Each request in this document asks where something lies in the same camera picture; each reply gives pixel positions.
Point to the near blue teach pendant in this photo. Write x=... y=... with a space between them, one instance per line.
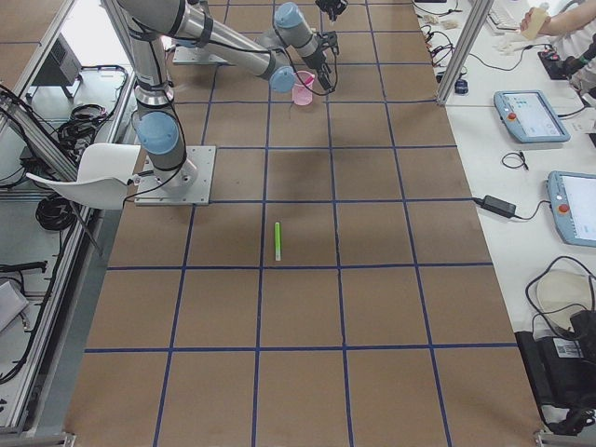
x=572 y=201

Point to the white keyboard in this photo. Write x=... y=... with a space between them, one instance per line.
x=500 y=20

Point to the person's hand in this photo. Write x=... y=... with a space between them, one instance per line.
x=523 y=23

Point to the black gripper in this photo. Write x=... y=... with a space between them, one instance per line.
x=331 y=6
x=317 y=60

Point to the round beige disc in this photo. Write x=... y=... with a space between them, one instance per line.
x=561 y=295

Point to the aluminium frame post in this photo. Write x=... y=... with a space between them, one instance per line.
x=476 y=18

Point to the blue teach pendant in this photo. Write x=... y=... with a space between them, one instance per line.
x=528 y=116
x=572 y=201

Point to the beige bottle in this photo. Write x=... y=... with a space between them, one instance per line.
x=536 y=20

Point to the pink mesh cup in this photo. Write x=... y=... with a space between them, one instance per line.
x=302 y=94

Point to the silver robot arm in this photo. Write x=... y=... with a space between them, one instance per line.
x=158 y=128

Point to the black power adapter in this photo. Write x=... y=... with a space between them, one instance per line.
x=496 y=206

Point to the small blue black box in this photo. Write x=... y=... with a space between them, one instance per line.
x=461 y=87

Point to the far blue teach pendant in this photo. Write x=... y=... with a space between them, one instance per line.
x=528 y=116

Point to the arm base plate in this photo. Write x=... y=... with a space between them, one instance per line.
x=196 y=56
x=191 y=185

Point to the person's forearm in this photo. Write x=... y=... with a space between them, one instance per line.
x=572 y=19

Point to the grey box under frame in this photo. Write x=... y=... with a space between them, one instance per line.
x=61 y=69

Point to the black device with label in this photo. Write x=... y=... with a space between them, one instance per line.
x=561 y=373

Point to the green marker pen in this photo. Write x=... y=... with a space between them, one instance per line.
x=277 y=241

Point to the white plastic chair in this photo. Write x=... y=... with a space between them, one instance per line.
x=102 y=177

